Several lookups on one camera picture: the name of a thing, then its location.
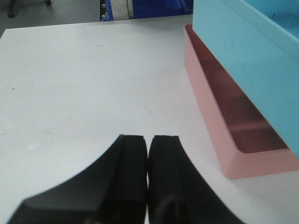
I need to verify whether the blue bin under shelf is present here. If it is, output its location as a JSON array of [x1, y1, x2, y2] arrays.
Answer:
[[100, 0, 193, 21]]

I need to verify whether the black chair at left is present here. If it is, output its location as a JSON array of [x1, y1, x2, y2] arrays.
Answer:
[[7, 0, 52, 19]]

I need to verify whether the pink plastic box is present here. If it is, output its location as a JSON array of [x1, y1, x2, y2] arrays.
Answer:
[[184, 24, 299, 179]]

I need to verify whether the light blue plastic box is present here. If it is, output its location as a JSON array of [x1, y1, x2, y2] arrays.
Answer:
[[192, 0, 299, 155]]

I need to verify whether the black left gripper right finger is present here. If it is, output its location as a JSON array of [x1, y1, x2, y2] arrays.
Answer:
[[149, 135, 242, 224]]

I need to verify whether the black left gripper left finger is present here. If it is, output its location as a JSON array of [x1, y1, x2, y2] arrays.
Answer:
[[9, 135, 147, 224]]

